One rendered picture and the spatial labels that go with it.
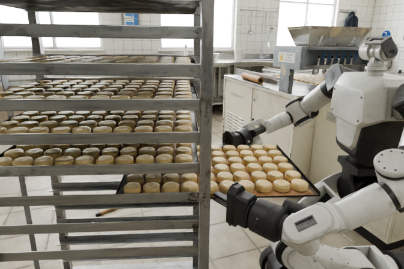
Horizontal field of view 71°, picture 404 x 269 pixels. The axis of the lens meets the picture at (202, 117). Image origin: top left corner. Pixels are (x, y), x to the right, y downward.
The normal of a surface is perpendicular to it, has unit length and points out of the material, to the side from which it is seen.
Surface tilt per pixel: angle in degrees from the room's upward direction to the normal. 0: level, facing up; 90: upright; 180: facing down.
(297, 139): 90
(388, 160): 34
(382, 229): 90
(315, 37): 115
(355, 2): 90
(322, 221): 42
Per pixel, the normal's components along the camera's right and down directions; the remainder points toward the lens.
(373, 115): -0.66, 0.11
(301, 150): 0.33, 0.26
